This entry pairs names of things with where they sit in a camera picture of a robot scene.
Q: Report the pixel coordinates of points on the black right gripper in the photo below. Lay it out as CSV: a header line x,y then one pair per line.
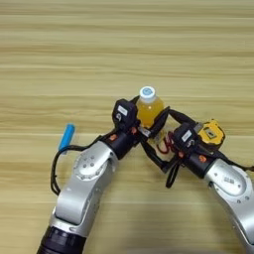
x,y
195,160

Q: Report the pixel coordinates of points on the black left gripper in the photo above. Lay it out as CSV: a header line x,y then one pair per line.
x,y
124,142

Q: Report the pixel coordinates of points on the orange juice bottle white cap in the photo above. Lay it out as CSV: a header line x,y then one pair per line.
x,y
149,110

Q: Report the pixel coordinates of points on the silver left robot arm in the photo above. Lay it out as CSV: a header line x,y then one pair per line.
x,y
82,191

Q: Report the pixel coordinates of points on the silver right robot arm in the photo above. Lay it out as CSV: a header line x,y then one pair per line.
x,y
236,195

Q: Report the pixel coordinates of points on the blue marker pen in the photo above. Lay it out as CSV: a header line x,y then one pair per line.
x,y
66,137

